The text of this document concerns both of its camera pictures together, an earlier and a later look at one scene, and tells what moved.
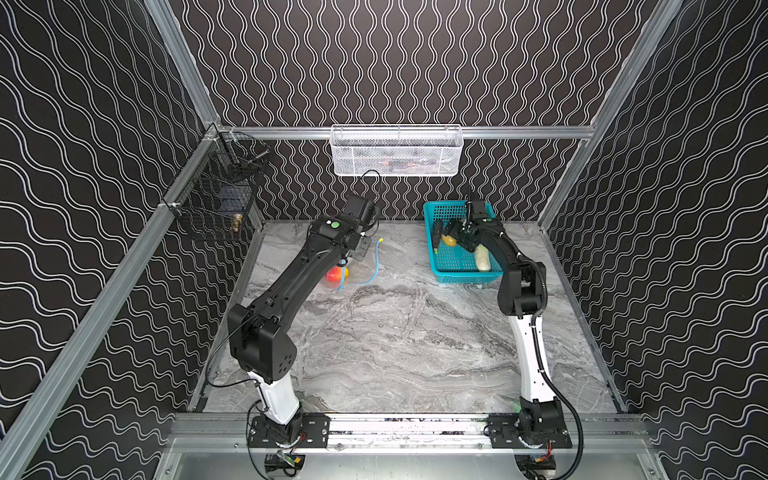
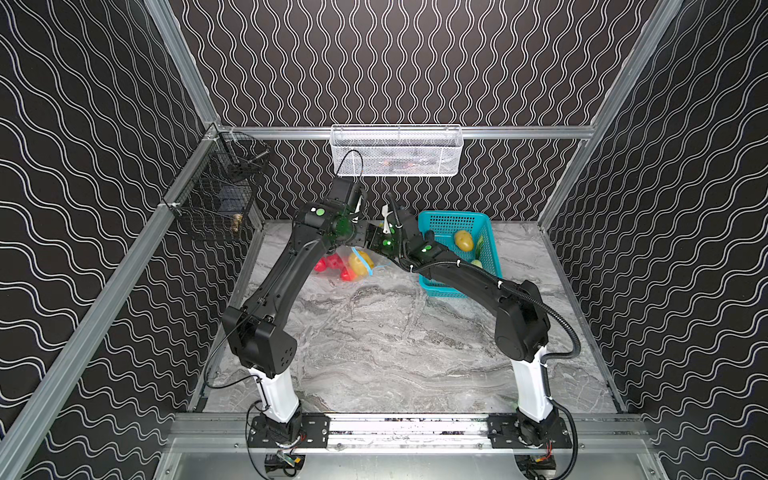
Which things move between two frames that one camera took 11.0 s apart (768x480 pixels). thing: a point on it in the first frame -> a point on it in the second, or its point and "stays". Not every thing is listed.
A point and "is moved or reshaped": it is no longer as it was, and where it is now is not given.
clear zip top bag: (353, 271) is moved or reshaped
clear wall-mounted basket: (396, 150) stays
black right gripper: (455, 231) -> (374, 238)
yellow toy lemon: (449, 240) -> (357, 266)
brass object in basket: (237, 218) stays
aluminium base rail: (404, 432) stays
